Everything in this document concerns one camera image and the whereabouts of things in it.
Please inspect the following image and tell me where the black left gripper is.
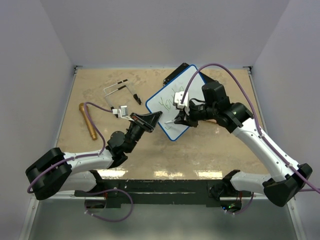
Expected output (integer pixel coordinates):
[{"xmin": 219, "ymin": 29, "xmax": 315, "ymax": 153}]
[{"xmin": 125, "ymin": 110, "xmax": 162, "ymax": 154}]

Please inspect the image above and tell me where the blue framed whiteboard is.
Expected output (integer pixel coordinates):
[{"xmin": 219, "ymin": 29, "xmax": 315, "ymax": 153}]
[{"xmin": 145, "ymin": 65, "xmax": 197, "ymax": 141}]

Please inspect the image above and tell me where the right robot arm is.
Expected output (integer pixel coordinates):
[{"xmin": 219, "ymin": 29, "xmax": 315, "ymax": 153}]
[{"xmin": 173, "ymin": 81, "xmax": 313, "ymax": 207}]

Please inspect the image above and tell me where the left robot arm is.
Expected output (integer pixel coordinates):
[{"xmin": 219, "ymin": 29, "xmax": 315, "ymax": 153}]
[{"xmin": 25, "ymin": 111, "xmax": 163, "ymax": 201}]

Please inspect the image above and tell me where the black hard case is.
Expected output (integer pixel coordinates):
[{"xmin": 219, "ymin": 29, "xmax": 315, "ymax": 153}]
[{"xmin": 162, "ymin": 62, "xmax": 215, "ymax": 86}]

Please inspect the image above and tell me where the gold microphone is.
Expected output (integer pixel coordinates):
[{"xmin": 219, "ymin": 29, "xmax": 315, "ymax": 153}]
[{"xmin": 78, "ymin": 102, "xmax": 98, "ymax": 141}]

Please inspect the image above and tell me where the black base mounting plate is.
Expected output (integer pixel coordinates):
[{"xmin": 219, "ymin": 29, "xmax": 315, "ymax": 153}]
[{"xmin": 74, "ymin": 179, "xmax": 251, "ymax": 210}]

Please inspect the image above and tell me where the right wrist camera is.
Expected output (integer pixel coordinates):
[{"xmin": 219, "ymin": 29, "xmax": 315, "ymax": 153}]
[{"xmin": 173, "ymin": 91, "xmax": 190, "ymax": 114}]

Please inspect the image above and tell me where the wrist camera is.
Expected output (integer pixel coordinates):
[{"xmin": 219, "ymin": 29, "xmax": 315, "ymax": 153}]
[
  {"xmin": 173, "ymin": 91, "xmax": 190, "ymax": 114},
  {"xmin": 117, "ymin": 105, "xmax": 130, "ymax": 120}
]

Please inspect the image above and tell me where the wire whiteboard stand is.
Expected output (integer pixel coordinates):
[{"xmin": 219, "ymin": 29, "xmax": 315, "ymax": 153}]
[{"xmin": 103, "ymin": 79, "xmax": 142, "ymax": 110}]

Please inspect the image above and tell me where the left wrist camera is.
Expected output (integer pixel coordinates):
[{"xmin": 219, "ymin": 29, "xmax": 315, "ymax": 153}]
[{"xmin": 117, "ymin": 105, "xmax": 130, "ymax": 120}]

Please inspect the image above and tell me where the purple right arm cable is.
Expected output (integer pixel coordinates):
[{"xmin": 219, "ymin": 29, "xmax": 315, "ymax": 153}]
[{"xmin": 180, "ymin": 63, "xmax": 320, "ymax": 195}]

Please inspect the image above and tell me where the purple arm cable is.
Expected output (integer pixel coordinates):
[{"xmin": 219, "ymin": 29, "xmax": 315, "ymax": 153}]
[
  {"xmin": 26, "ymin": 101, "xmax": 118, "ymax": 194},
  {"xmin": 180, "ymin": 63, "xmax": 320, "ymax": 195}
]

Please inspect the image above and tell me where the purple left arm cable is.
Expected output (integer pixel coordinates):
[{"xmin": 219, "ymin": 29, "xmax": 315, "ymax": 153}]
[{"xmin": 26, "ymin": 101, "xmax": 118, "ymax": 194}]

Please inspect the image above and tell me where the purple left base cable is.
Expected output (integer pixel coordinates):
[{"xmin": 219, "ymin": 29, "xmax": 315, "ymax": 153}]
[{"xmin": 84, "ymin": 187, "xmax": 135, "ymax": 223}]

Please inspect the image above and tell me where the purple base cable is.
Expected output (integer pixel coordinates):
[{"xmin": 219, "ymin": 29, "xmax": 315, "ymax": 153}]
[
  {"xmin": 84, "ymin": 187, "xmax": 135, "ymax": 223},
  {"xmin": 223, "ymin": 192, "xmax": 255, "ymax": 216}
]

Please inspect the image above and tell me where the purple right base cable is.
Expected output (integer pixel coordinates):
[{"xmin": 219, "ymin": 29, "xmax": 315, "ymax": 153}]
[{"xmin": 223, "ymin": 192, "xmax": 255, "ymax": 216}]

